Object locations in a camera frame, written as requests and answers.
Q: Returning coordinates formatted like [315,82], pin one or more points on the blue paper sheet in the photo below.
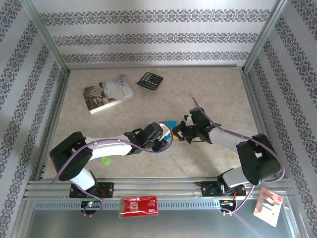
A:
[171,122]

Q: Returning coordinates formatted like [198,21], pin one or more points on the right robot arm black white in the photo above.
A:
[260,161]

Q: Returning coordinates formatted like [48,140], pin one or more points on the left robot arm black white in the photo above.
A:
[69,156]

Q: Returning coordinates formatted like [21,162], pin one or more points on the grey metal sheet shelf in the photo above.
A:
[173,228]

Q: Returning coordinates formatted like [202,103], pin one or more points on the paperback book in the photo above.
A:
[109,93]

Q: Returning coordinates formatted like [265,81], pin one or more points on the black calculator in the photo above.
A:
[149,80]

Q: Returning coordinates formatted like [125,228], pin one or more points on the red packet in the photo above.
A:
[138,207]

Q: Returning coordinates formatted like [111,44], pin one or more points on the small circuit board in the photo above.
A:
[227,203]
[91,204]

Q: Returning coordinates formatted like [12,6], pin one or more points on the white and red tag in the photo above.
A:
[268,207]

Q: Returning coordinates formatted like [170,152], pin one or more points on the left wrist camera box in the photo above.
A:
[152,131]

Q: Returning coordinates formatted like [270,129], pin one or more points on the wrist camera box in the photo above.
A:
[200,116]
[152,131]

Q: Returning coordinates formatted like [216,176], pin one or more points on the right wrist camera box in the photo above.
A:
[200,116]

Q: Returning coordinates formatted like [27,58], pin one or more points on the wide aluminium mounting rail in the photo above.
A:
[158,184]

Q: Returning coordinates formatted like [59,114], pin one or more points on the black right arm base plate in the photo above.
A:
[210,189]

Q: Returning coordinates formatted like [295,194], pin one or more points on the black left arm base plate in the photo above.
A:
[106,189]

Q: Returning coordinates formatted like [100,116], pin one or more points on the long aluminium wall rail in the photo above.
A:
[153,66]

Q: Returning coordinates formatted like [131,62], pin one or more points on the aluminium frame corner post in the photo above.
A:
[264,37]
[48,37]

